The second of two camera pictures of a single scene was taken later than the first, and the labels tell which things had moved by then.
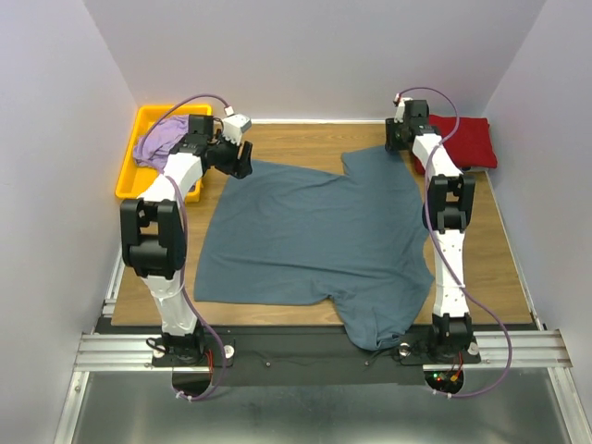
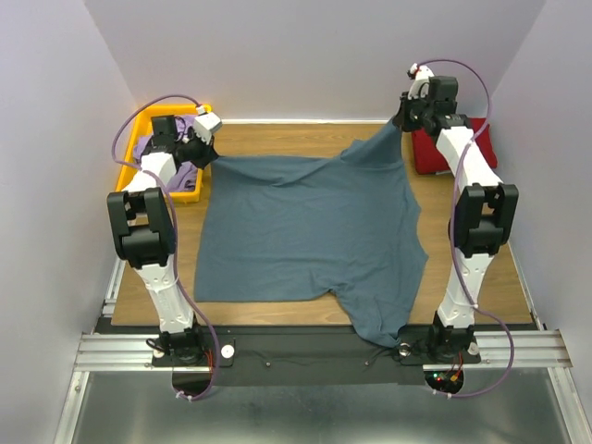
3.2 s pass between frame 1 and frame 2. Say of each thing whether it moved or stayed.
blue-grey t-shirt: moved
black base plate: stayed
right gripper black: moved
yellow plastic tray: stayed
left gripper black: moved
